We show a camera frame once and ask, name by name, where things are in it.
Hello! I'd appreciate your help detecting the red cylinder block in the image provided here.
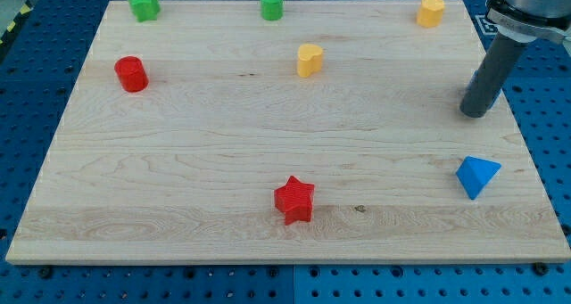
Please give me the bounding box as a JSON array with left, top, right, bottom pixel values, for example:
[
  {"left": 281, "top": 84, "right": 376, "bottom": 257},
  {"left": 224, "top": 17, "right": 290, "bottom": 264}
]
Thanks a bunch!
[{"left": 114, "top": 56, "right": 149, "bottom": 93}]

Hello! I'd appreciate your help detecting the white fiducial marker tag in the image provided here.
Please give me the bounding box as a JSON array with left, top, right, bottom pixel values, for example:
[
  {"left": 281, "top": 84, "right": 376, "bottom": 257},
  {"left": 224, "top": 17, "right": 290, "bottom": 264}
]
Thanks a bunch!
[{"left": 474, "top": 14, "right": 498, "bottom": 36}]

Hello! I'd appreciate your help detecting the red star block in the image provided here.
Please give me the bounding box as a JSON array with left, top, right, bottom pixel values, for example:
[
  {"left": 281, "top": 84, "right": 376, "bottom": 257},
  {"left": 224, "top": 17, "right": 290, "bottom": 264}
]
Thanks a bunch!
[{"left": 274, "top": 176, "right": 315, "bottom": 226}]

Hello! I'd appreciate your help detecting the yellow hexagon block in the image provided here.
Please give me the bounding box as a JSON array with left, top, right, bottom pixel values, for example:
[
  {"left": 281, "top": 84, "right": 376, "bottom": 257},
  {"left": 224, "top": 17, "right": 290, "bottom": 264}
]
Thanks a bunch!
[{"left": 416, "top": 0, "right": 445, "bottom": 28}]

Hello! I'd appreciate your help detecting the yellow heart block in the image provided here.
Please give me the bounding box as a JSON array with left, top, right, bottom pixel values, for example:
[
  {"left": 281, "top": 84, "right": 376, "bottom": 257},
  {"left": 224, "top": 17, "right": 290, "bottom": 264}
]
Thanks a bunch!
[{"left": 296, "top": 44, "right": 324, "bottom": 78}]

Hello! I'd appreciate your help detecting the wooden board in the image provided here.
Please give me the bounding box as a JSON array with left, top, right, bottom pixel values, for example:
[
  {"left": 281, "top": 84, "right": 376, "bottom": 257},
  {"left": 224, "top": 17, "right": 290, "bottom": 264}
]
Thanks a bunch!
[{"left": 6, "top": 0, "right": 570, "bottom": 266}]

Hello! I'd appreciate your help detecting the green star block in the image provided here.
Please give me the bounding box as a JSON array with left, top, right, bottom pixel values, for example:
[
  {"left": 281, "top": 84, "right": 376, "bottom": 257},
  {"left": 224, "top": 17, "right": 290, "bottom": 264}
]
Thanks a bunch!
[{"left": 128, "top": 0, "right": 161, "bottom": 22}]

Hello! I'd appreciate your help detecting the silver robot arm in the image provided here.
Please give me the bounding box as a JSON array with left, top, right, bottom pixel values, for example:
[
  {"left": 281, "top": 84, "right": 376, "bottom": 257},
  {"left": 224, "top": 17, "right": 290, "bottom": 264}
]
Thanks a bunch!
[{"left": 486, "top": 0, "right": 570, "bottom": 51}]

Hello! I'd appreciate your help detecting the green cylinder block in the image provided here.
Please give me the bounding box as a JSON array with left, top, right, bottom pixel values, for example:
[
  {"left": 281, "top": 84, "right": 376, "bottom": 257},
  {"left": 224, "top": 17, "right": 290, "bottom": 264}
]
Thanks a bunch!
[{"left": 260, "top": 0, "right": 284, "bottom": 21}]

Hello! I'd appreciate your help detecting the blue triangle block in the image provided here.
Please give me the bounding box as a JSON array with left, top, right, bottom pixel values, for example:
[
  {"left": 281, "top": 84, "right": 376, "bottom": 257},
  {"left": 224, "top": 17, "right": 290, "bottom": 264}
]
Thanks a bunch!
[{"left": 456, "top": 156, "right": 501, "bottom": 200}]

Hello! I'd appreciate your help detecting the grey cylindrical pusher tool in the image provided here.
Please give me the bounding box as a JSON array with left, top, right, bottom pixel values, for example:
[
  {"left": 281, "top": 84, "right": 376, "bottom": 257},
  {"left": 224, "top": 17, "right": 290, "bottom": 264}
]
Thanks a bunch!
[{"left": 459, "top": 32, "right": 527, "bottom": 118}]

